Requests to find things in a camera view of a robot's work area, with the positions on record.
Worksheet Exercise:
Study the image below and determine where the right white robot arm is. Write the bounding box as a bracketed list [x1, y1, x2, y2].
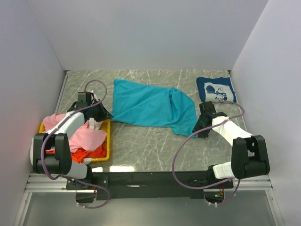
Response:
[193, 113, 270, 188]

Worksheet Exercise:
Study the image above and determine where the black base beam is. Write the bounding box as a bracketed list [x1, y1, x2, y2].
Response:
[65, 171, 236, 203]

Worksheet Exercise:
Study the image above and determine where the yellow plastic bin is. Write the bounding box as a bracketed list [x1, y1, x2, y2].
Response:
[38, 118, 111, 163]

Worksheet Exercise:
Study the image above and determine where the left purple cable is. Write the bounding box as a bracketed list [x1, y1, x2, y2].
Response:
[40, 80, 111, 210]

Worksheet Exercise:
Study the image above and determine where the orange t shirt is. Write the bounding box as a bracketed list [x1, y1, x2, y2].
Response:
[44, 144, 107, 164]

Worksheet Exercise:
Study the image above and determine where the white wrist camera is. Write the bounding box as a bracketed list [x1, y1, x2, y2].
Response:
[199, 101, 227, 118]
[76, 91, 99, 108]

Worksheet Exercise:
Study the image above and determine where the folded navy printed t shirt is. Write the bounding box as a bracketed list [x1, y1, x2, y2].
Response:
[196, 77, 237, 103]

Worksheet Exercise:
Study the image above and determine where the purple cable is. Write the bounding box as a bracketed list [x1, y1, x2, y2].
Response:
[172, 100, 246, 206]
[40, 80, 111, 210]

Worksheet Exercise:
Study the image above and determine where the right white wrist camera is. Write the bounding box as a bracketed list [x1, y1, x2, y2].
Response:
[199, 101, 227, 118]

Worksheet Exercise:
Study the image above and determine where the white t shirt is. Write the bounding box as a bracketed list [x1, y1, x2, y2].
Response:
[88, 118, 103, 130]

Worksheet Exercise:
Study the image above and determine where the pink t shirt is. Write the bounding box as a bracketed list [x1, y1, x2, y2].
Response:
[42, 113, 107, 153]

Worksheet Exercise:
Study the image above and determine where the teal t shirt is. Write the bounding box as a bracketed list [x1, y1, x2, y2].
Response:
[112, 79, 197, 137]

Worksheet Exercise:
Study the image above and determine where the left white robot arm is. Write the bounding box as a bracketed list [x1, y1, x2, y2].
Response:
[31, 99, 112, 189]

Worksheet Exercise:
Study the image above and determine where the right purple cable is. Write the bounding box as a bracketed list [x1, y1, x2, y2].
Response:
[172, 100, 246, 206]

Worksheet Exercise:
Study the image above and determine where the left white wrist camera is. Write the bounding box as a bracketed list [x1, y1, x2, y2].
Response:
[76, 91, 99, 108]

